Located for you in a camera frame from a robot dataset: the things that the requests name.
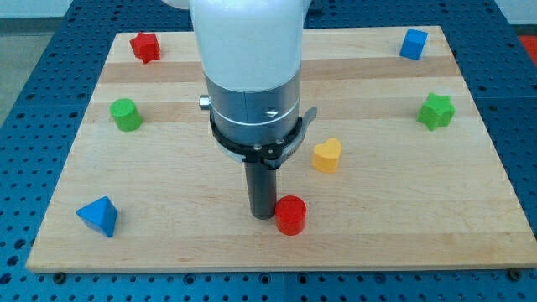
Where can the green star block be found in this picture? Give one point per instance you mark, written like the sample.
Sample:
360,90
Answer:
436,112

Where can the wooden board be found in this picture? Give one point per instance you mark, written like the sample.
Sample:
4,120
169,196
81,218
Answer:
403,198

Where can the blue triangular prism block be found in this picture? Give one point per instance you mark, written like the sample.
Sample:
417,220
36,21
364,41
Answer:
100,216

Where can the black cylindrical pointer tool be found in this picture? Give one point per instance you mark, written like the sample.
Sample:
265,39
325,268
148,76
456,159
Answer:
262,191

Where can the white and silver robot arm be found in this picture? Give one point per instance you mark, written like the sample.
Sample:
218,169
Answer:
251,57

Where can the blue cube block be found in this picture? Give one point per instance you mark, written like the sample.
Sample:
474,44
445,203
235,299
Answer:
413,44

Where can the red cylinder block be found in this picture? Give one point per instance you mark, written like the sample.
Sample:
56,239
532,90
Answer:
290,214

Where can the yellow heart block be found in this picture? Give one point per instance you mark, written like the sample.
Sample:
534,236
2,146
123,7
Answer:
326,156

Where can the green cylinder block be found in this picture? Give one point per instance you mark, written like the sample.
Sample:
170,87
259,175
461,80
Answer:
125,115

